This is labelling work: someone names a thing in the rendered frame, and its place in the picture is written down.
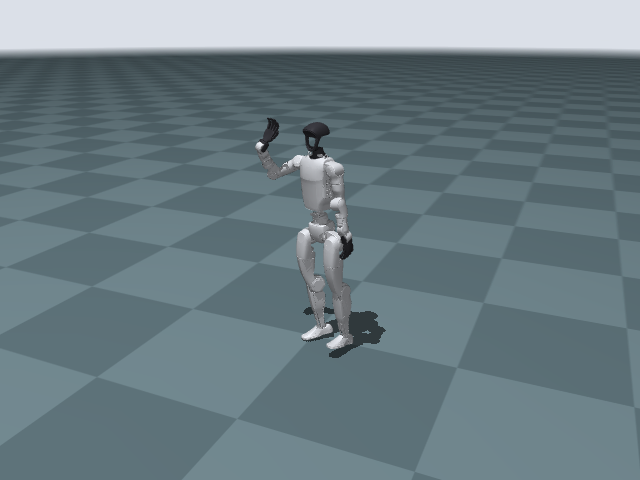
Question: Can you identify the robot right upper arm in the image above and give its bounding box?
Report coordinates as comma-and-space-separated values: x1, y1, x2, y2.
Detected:
267, 155, 304, 180

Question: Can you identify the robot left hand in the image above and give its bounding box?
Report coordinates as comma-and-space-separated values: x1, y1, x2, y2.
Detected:
339, 236, 353, 260

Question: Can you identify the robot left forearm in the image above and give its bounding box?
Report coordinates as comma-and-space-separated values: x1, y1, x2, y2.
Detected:
335, 200, 352, 242

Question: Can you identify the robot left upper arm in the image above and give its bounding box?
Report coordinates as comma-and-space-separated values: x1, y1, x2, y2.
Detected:
325, 161, 346, 211

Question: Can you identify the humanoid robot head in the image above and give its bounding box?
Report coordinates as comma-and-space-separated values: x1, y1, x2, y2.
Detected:
303, 122, 330, 159

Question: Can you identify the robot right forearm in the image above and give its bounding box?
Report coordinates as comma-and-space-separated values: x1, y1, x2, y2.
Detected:
255, 142, 277, 169

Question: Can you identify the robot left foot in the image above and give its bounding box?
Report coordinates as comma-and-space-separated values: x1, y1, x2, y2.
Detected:
326, 333, 353, 349

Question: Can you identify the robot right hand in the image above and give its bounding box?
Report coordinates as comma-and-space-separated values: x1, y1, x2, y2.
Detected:
259, 117, 279, 153

